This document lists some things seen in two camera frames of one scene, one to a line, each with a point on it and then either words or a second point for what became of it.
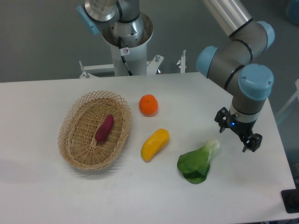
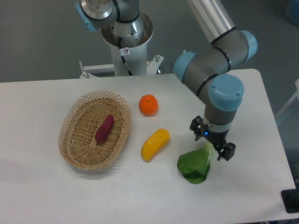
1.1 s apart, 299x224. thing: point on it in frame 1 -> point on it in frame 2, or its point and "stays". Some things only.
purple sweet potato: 103,130 stays
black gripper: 242,129 -> 218,139
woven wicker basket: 80,122 stays
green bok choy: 194,165 stays
